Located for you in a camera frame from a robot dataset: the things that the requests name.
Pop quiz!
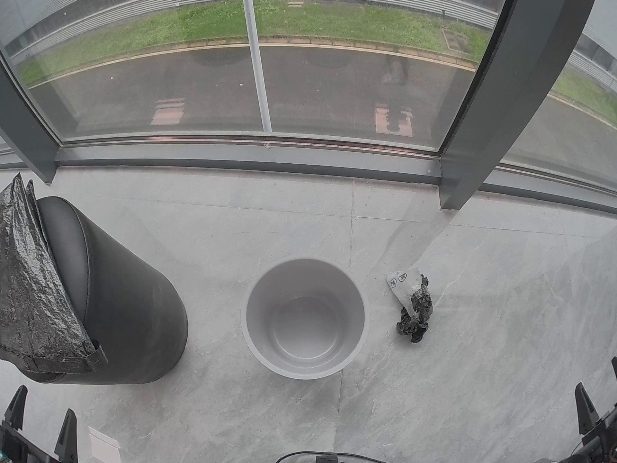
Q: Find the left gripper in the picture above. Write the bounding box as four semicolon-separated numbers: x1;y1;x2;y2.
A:
0;385;78;463

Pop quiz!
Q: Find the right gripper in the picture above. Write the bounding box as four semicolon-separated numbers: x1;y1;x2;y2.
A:
575;356;617;463

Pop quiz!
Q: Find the black plastic bag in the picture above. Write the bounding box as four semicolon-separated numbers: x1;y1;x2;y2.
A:
0;172;108;374

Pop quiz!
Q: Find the black plastic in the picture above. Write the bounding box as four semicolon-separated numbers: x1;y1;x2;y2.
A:
396;274;434;343

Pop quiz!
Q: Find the white trash bin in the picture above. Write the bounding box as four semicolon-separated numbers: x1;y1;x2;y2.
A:
241;257;371;380

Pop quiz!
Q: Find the dark grey round chair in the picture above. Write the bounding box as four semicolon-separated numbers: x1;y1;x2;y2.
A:
19;196;189;385

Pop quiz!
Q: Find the window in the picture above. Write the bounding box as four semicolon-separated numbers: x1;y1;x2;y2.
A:
0;0;617;216

